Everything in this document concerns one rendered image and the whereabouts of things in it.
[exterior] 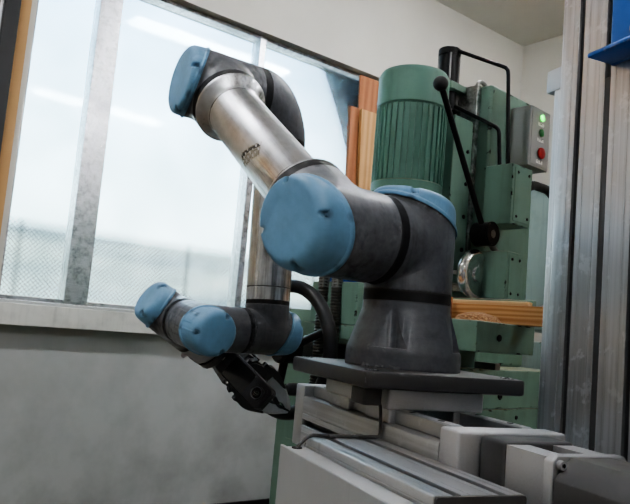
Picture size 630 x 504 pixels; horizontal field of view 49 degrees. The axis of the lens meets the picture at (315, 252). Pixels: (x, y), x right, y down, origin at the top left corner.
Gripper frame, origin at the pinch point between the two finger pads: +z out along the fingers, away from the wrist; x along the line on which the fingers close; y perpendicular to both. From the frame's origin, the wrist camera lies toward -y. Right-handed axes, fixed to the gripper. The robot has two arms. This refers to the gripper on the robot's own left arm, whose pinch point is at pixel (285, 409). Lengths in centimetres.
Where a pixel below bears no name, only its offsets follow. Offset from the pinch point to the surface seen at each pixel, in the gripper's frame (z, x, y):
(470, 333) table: 13.5, -34.4, -8.8
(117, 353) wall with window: 34, 45, 141
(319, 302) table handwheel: -4.5, -19.1, 9.3
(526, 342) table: 29, -42, -6
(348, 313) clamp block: 4.0, -21.7, 11.3
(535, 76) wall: 152, -215, 232
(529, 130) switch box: 25, -89, 35
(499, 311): 24, -44, 0
